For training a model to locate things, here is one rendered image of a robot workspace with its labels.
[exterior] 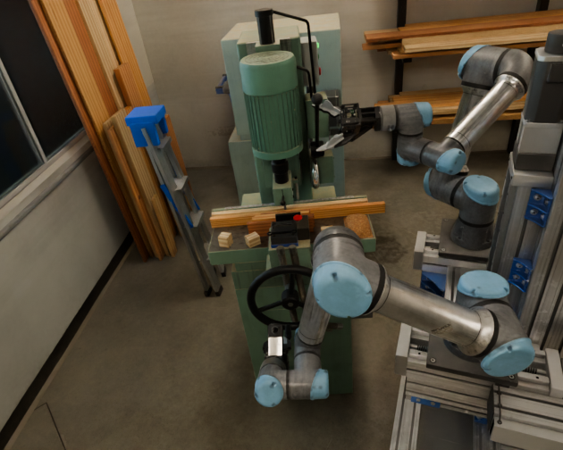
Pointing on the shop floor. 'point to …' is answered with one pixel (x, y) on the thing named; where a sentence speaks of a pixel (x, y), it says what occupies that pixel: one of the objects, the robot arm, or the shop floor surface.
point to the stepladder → (155, 122)
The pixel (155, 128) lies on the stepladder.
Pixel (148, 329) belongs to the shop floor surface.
